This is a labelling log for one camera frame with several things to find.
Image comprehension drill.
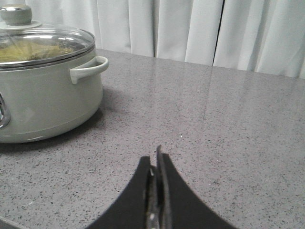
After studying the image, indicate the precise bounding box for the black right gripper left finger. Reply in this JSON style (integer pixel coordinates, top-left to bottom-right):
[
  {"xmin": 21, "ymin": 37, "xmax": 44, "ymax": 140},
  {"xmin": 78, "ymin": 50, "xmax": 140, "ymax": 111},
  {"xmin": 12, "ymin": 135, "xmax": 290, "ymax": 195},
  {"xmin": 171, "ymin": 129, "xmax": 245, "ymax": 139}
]
[{"xmin": 87, "ymin": 156, "xmax": 157, "ymax": 229}]

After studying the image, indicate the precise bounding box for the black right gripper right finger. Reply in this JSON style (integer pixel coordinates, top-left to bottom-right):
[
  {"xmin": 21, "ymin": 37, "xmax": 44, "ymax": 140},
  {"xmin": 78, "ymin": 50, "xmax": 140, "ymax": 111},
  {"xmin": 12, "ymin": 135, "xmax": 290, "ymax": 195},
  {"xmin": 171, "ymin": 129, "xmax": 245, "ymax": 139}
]
[{"xmin": 156, "ymin": 145, "xmax": 234, "ymax": 229}]

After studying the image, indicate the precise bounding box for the glass pot lid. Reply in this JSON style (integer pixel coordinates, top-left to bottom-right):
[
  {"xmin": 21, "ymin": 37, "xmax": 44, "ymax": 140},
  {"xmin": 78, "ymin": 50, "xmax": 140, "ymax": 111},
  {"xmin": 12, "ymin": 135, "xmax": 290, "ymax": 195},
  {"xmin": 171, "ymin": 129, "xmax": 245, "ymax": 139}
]
[{"xmin": 0, "ymin": 4, "xmax": 95, "ymax": 70}]

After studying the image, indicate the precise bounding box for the pale green electric pot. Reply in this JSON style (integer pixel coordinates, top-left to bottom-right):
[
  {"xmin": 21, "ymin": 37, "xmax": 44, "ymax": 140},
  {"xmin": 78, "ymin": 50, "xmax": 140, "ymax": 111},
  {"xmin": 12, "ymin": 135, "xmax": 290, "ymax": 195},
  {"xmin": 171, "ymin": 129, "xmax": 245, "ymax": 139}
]
[{"xmin": 0, "ymin": 51, "xmax": 109, "ymax": 143}]

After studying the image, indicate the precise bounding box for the white curtain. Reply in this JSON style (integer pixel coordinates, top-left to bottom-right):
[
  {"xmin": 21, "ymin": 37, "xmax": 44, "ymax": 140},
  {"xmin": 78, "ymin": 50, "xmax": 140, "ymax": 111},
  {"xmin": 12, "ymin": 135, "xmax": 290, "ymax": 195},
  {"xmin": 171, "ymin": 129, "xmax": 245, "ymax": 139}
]
[{"xmin": 0, "ymin": 0, "xmax": 305, "ymax": 79}]

